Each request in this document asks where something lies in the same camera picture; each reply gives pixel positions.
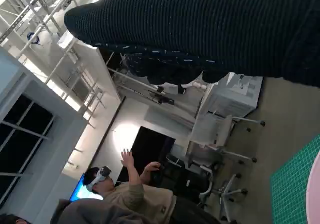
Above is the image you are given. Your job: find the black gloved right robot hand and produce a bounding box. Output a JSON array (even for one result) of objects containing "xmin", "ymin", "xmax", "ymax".
[{"xmin": 63, "ymin": 0, "xmax": 320, "ymax": 88}]

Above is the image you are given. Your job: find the pink bowl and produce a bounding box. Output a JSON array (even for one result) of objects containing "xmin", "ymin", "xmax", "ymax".
[{"xmin": 305, "ymin": 150, "xmax": 320, "ymax": 224}]

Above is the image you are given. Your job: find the white cabinet with mesh panel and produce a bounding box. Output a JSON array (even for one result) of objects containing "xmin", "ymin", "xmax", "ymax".
[{"xmin": 197, "ymin": 72, "xmax": 264, "ymax": 121}]

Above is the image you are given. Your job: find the white office chair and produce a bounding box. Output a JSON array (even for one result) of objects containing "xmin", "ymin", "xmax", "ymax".
[
  {"xmin": 189, "ymin": 113, "xmax": 266, "ymax": 165},
  {"xmin": 197, "ymin": 163, "xmax": 249, "ymax": 222}
]

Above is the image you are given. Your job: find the large black screen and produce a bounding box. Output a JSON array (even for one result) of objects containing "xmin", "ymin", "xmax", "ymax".
[{"xmin": 116, "ymin": 126, "xmax": 177, "ymax": 184}]

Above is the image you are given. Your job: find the white VR headset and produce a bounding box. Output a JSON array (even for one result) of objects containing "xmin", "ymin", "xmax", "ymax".
[{"xmin": 89, "ymin": 165, "xmax": 113, "ymax": 188}]

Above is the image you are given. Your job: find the green cutting mat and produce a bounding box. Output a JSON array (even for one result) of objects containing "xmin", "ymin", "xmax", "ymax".
[{"xmin": 269, "ymin": 135, "xmax": 320, "ymax": 224}]

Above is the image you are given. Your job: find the person with headset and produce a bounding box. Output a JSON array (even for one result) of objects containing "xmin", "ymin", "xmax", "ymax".
[{"xmin": 83, "ymin": 148, "xmax": 177, "ymax": 224}]

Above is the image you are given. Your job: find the blue-white lit monitor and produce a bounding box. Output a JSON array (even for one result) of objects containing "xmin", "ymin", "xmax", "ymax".
[{"xmin": 69, "ymin": 173, "xmax": 105, "ymax": 201}]

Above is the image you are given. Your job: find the dark glass window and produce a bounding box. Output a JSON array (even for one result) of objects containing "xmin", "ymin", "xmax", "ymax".
[{"xmin": 0, "ymin": 93, "xmax": 55, "ymax": 206}]

